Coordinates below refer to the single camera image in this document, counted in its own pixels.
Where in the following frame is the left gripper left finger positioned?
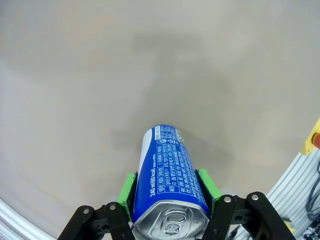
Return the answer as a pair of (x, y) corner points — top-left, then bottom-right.
(57, 170), (138, 240)

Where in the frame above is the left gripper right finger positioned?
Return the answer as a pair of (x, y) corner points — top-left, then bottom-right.
(195, 168), (297, 240)

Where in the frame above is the blue Pocari Sweat can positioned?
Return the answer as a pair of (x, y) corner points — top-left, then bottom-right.
(131, 123), (211, 240)

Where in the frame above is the yellow emergency stop box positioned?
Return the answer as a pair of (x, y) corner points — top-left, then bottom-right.
(300, 116), (320, 156)

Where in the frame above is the aluminium frame profile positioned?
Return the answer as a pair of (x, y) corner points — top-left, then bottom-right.
(233, 149), (320, 240)

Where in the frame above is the black cable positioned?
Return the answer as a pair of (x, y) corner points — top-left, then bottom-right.
(305, 178), (320, 222)

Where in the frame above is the aluminium table edge rail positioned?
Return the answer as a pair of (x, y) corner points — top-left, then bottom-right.
(0, 197), (59, 240)

